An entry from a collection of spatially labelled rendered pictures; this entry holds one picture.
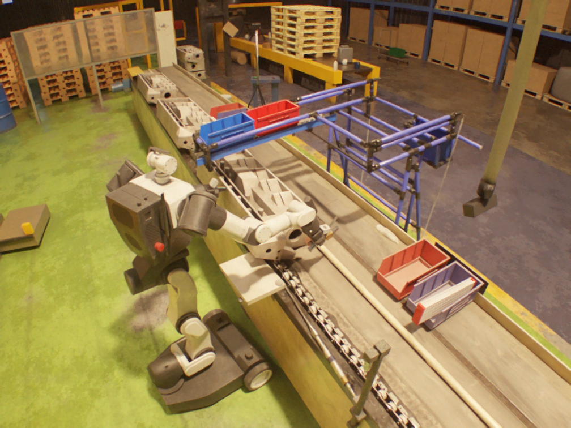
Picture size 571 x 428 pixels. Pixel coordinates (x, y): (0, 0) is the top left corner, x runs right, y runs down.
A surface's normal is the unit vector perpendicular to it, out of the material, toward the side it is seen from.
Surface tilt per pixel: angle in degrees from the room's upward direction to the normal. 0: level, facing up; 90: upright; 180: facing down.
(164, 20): 90
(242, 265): 0
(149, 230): 92
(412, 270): 0
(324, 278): 0
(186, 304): 90
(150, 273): 90
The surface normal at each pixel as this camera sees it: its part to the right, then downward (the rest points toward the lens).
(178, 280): 0.62, 0.46
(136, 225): -0.52, 0.43
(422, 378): 0.00, -0.81
